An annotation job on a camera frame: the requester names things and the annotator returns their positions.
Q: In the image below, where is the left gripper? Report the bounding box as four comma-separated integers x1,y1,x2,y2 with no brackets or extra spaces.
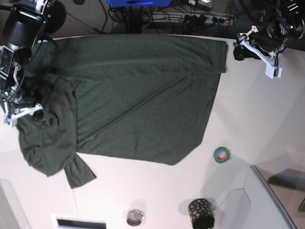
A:
233,32,283,61

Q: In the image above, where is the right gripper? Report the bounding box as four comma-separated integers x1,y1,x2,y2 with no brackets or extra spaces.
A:
22,83,44,107

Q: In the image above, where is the green tape roll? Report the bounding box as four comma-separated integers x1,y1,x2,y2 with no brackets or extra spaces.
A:
213,147,231,164

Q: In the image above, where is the dark green t-shirt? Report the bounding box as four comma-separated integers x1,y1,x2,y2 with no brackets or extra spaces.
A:
17,34,227,188

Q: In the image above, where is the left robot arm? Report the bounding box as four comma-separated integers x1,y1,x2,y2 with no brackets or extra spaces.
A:
234,0,305,63

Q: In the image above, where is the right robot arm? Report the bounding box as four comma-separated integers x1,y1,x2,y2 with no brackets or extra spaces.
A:
0,0,66,108

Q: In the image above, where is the white power strip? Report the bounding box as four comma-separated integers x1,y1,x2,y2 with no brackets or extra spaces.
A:
183,14,238,26

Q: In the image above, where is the round black stand base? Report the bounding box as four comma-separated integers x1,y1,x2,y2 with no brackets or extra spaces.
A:
44,0,67,34

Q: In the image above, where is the blue plastic box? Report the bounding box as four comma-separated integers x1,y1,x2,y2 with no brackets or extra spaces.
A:
106,0,171,7

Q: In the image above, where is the white slotted tray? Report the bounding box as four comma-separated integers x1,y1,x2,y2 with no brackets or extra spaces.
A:
51,214,111,229

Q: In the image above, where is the silver tape roll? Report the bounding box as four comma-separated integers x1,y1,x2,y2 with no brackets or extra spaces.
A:
126,209,144,227

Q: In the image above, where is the black gold-dotted cup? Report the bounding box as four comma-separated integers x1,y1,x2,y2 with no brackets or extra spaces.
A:
188,198,215,229

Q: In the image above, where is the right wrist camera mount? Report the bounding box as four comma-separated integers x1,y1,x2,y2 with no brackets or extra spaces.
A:
3,102,46,128

